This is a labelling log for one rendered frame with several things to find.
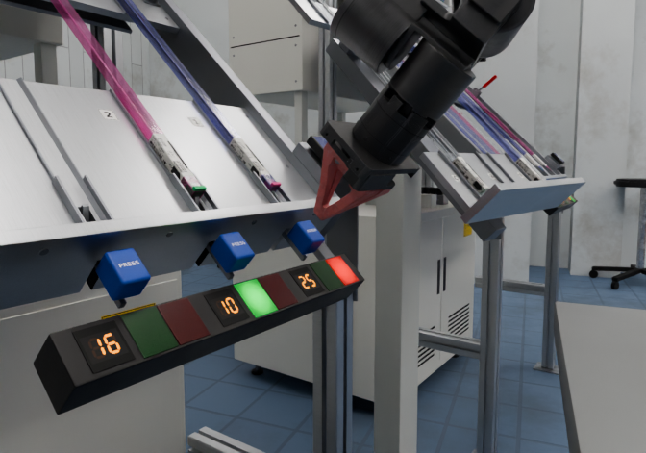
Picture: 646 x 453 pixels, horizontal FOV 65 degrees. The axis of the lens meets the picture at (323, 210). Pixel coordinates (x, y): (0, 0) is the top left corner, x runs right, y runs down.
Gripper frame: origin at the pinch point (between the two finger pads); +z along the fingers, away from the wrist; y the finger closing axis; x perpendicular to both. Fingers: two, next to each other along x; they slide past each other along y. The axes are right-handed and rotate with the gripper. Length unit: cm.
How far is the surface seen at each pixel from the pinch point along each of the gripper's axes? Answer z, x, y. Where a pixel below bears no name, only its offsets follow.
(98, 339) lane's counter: 4.7, 4.5, 25.1
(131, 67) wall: 210, -353, -247
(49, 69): 32, -65, -7
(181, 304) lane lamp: 4.7, 3.7, 17.9
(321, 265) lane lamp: 4.9, 3.7, -0.8
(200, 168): 4.0, -10.4, 7.4
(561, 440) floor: 48, 54, -107
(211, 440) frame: 51, 6, -11
